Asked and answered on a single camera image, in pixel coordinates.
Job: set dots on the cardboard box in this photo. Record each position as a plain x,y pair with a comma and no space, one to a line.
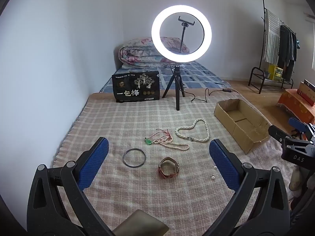
246,127

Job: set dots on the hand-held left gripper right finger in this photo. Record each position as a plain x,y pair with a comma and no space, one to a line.
222,162

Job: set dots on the black clothes rack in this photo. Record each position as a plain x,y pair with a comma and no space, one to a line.
256,77

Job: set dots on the black tripod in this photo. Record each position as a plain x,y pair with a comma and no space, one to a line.
177,91

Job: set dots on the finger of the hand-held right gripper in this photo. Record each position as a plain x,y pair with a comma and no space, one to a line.
276,132
296,123

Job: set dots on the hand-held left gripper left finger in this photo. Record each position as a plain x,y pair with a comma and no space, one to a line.
94,162

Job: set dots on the folded floral quilt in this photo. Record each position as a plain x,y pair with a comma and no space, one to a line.
137,54

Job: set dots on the striped hanging cloth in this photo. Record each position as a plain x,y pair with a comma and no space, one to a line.
272,39

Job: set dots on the window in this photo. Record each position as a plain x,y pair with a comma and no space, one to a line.
313,44

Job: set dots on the black snack bag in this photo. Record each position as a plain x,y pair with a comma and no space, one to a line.
135,88

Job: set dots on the olive flat object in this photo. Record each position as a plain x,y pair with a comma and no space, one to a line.
140,223

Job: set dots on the dark flat box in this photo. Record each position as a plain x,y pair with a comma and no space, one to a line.
310,84

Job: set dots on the blue patterned bed sheet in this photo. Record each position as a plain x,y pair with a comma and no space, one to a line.
196,76

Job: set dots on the brown leather watch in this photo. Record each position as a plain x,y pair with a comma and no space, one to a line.
161,170

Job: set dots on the yellow box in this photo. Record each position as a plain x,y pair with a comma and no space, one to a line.
275,73

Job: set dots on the black bangle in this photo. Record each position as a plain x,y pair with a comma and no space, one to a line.
123,158

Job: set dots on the orange cloth covered table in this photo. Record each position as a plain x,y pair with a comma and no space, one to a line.
295,104

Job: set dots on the beige box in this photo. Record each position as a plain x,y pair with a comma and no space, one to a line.
305,94

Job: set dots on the beige plaid blanket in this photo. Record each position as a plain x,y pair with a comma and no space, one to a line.
123,123

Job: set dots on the dark hanging clothes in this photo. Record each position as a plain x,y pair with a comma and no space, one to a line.
286,46

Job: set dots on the person's right forearm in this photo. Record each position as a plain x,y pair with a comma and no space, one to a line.
295,178

